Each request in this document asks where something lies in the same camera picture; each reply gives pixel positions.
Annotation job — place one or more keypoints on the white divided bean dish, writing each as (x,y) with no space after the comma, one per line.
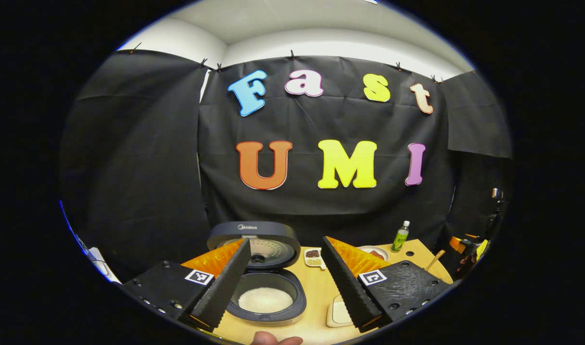
(314,257)

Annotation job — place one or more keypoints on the clear tray of rice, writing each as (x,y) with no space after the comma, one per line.
(341,312)

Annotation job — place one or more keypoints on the white rice pile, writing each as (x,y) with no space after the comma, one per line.
(266,301)

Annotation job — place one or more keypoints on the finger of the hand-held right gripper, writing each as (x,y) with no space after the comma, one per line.
(458,243)

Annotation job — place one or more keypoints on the green drink bottle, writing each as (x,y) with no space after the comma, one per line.
(400,238)

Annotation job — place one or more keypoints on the brown meat piece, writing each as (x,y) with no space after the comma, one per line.
(378,254)

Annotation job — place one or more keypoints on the wooden spoon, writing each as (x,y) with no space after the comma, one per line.
(435,260)

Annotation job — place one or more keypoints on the dark grey rice cooker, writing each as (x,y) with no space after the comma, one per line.
(273,239)

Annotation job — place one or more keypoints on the black backdrop cloth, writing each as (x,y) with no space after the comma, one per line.
(321,143)

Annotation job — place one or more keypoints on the white round plate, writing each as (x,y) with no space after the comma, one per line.
(369,248)

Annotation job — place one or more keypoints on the white side desk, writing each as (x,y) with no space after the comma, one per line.
(103,266)

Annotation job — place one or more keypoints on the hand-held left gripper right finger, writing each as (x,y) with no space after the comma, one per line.
(350,292)

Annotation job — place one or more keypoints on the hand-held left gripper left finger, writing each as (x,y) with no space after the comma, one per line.
(225,287)

